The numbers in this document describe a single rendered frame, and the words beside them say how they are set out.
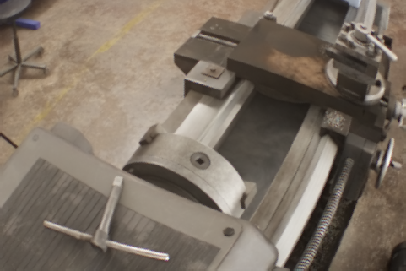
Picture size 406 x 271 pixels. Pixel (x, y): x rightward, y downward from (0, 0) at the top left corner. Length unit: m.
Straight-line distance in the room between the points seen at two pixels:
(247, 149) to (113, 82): 1.58
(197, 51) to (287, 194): 0.64
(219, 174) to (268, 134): 0.77
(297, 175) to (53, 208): 0.88
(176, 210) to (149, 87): 2.32
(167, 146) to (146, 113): 1.87
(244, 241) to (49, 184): 0.31
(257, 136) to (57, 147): 0.99
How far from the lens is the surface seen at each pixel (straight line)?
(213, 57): 1.72
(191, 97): 1.63
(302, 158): 1.47
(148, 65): 3.16
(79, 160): 0.77
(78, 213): 0.70
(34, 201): 0.73
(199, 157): 0.93
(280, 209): 1.34
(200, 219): 0.68
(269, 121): 1.72
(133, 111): 2.84
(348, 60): 1.47
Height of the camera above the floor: 1.89
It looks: 44 degrees down
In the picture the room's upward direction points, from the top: 2 degrees clockwise
